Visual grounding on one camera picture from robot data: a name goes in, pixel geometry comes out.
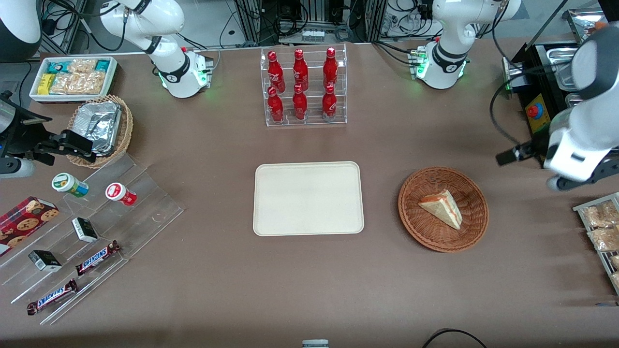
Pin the green lid snack cup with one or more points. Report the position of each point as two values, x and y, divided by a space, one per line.
67 183

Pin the small light wicker basket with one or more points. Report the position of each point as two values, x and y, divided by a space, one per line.
126 130

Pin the black food display case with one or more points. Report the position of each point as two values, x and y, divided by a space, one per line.
520 126

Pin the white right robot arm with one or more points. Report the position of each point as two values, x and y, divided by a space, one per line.
164 24

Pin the large brown wicker basket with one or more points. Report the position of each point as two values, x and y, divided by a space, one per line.
425 232

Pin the aluminium foil container stack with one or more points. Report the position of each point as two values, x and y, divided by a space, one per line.
99 123

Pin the white plastic snack bin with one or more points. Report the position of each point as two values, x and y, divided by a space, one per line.
34 94

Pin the yellow snack packet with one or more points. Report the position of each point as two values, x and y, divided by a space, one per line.
46 84

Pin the white power strip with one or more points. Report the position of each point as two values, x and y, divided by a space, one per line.
313 36

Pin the small black carton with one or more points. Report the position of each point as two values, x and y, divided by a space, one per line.
44 261
84 229

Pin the clear bag of pastries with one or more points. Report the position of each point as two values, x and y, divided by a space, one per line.
615 261
604 239
616 279
599 215

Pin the aluminium frame rack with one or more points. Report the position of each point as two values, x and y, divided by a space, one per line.
314 12

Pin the grey device edge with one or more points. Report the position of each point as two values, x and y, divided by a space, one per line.
315 344

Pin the clear acrylic stepped stand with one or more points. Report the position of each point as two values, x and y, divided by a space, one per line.
145 212

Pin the red cola bottle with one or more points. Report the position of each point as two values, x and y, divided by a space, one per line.
300 70
275 108
329 106
300 106
330 67
275 72

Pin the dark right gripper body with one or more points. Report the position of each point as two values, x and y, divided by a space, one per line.
20 131

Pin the red button on case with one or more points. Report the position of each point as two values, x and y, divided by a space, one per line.
534 110

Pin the red cookie box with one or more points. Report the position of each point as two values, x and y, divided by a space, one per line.
24 224

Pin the teal snack packet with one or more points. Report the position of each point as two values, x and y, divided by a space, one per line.
58 66
103 65

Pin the clear bag of crackers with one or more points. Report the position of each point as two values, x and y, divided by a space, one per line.
82 65
77 83

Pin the Snickers chocolate bar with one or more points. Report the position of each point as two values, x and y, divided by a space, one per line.
96 258
52 297

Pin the grey box beside case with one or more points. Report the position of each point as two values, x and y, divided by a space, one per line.
510 67

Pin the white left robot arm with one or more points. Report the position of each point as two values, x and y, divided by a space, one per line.
449 29

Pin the cream plastic tray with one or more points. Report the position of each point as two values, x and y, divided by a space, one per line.
308 198

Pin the steel tray in case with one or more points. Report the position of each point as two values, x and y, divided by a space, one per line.
563 67
582 24
573 100

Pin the clear acrylic bottle rack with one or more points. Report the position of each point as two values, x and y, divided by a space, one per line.
314 123

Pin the triangular sandwich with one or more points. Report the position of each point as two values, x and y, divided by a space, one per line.
444 209

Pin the red lid snack cup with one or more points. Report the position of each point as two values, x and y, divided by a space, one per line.
118 192

